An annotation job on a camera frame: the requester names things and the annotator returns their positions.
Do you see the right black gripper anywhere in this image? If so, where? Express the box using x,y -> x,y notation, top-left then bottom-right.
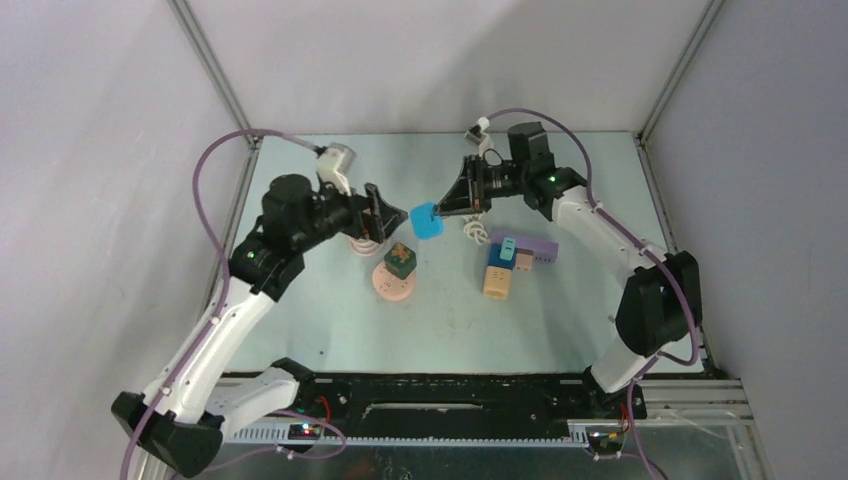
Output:
434,156 -> 528,219

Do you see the dark green cube socket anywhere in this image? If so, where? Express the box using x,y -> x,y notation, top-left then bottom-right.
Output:
383,242 -> 417,280

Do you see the light blue adapter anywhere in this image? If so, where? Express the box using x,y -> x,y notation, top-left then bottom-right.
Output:
409,202 -> 444,240

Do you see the dark blue cube socket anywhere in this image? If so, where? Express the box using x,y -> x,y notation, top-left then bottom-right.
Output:
488,242 -> 517,270

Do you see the small pink plug adapter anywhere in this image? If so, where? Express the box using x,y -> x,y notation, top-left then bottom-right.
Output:
514,251 -> 534,272

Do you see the beige cube socket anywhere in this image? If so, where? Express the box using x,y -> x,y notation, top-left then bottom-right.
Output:
482,265 -> 513,300

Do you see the purple power strip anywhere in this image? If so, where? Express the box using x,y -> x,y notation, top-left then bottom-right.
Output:
490,232 -> 559,264

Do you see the teal small cube adapter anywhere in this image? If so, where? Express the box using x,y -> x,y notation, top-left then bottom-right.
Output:
499,237 -> 517,262

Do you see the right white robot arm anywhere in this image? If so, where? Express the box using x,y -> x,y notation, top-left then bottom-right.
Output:
433,117 -> 701,418

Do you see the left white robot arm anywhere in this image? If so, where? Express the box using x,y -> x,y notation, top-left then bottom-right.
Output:
111,174 -> 408,478

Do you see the round pink power strip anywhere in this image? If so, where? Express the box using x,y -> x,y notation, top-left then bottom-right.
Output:
371,261 -> 417,302

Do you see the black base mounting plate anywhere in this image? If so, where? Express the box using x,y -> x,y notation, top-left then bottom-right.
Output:
292,373 -> 647,439

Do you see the pink coiled cable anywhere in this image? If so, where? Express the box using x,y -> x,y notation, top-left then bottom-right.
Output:
349,237 -> 386,260

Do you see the white coiled cable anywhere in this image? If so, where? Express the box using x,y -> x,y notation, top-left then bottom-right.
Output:
462,215 -> 490,246

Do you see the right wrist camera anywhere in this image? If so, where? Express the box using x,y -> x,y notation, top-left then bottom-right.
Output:
464,116 -> 494,157

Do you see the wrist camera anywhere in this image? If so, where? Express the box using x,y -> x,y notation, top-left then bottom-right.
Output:
316,143 -> 357,196
464,116 -> 494,157

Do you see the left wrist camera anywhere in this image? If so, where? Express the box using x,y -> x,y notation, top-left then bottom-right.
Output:
316,143 -> 357,196

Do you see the grey cable duct rail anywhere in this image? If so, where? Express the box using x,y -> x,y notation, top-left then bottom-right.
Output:
224,422 -> 589,448

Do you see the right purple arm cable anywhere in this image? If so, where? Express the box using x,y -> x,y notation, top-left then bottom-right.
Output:
486,108 -> 704,480

